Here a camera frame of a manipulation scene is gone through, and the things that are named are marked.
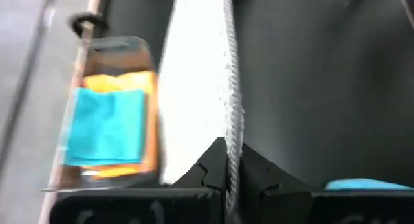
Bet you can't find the teal microfiber towel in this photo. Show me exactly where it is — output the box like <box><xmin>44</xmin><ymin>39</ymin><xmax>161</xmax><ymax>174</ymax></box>
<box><xmin>63</xmin><ymin>87</ymin><xmax>147</xmax><ymax>167</ymax></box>

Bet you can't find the orange microfiber towel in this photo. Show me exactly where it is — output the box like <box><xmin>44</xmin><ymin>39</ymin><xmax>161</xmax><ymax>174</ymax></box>
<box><xmin>80</xmin><ymin>70</ymin><xmax>157</xmax><ymax>180</ymax></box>

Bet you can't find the light blue microfiber towel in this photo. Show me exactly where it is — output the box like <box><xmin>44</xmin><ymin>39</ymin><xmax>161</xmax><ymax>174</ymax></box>
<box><xmin>324</xmin><ymin>177</ymin><xmax>414</xmax><ymax>191</ymax></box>

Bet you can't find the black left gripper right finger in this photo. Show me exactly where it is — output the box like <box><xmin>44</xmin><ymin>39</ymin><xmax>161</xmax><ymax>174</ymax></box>
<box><xmin>240</xmin><ymin>142</ymin><xmax>313</xmax><ymax>205</ymax></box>

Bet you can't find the clear plastic bin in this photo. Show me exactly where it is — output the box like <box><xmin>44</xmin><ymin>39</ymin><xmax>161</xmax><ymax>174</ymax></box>
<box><xmin>41</xmin><ymin>35</ymin><xmax>162</xmax><ymax>193</ymax></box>

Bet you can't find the light grey microfiber towel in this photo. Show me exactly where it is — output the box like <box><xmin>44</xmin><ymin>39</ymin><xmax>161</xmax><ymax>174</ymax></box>
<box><xmin>157</xmin><ymin>0</ymin><xmax>246</xmax><ymax>224</ymax></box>

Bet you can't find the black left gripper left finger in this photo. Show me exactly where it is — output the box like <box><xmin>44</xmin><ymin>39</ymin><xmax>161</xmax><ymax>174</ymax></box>
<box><xmin>169</xmin><ymin>136</ymin><xmax>228</xmax><ymax>199</ymax></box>

